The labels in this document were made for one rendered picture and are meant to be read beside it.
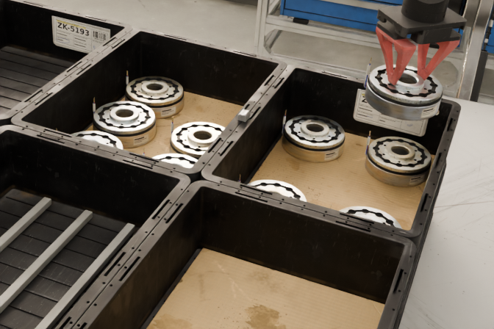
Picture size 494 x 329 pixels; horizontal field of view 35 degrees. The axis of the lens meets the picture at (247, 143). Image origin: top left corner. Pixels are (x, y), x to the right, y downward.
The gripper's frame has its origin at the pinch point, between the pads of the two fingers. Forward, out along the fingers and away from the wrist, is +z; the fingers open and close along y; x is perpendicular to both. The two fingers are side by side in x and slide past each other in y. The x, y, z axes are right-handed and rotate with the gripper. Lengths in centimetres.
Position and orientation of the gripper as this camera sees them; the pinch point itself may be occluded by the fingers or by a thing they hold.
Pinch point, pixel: (407, 76)
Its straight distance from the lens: 109.3
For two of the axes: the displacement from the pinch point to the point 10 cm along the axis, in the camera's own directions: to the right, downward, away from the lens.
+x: -4.3, -5.3, 7.3
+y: 9.0, -1.6, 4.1
